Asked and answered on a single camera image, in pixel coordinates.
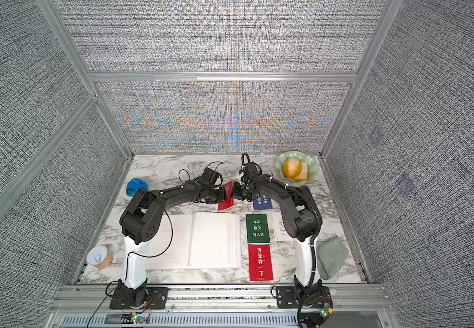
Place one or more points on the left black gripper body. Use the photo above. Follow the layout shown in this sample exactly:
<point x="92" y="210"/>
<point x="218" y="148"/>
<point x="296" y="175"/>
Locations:
<point x="216" y="195"/>

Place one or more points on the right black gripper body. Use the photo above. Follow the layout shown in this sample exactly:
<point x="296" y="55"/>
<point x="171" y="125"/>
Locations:
<point x="241" y="190"/>

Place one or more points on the dark red card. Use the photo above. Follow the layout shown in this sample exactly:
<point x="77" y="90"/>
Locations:
<point x="229" y="201"/>

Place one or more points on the white photo album book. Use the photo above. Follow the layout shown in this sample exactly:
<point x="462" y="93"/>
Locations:
<point x="195" y="241"/>

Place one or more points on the large red card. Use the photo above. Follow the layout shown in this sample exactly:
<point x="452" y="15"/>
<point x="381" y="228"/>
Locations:
<point x="260" y="263"/>

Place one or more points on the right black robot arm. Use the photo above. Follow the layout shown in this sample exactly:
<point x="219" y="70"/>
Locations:
<point x="301" y="219"/>

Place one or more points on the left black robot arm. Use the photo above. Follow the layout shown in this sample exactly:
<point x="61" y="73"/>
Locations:
<point x="142" y="217"/>

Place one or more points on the blue card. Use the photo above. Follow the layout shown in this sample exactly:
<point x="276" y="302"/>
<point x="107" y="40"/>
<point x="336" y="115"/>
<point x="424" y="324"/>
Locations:
<point x="262" y="203"/>

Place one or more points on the green card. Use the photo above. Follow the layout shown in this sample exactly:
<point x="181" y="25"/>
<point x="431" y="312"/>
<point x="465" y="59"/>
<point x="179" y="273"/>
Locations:
<point x="257" y="230"/>

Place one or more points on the bread piece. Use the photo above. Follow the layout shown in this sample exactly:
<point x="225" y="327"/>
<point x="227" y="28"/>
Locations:
<point x="295" y="169"/>

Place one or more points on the white card grey print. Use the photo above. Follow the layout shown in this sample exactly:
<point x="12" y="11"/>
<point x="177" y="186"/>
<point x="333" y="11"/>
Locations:
<point x="280" y="231"/>

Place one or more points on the green glass plate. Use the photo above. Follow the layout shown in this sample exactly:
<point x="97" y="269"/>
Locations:
<point x="313" y="168"/>

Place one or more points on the blue lidded cup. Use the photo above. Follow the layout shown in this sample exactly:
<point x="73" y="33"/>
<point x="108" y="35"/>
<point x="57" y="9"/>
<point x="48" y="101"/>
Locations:
<point x="134" y="185"/>

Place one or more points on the green folded cloth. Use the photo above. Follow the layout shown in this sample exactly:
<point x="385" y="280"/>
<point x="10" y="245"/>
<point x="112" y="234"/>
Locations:
<point x="331" y="255"/>

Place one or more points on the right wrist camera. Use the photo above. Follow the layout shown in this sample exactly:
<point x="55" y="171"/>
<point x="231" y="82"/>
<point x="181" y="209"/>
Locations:
<point x="250" y="171"/>

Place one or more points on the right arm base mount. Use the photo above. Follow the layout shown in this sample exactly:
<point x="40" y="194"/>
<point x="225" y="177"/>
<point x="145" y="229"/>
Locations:
<point x="319" y="297"/>

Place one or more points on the aluminium front rail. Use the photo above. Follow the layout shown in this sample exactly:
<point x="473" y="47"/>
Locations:
<point x="219" y="305"/>

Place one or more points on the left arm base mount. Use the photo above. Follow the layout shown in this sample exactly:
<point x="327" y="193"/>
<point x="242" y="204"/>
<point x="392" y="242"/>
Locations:
<point x="140" y="298"/>

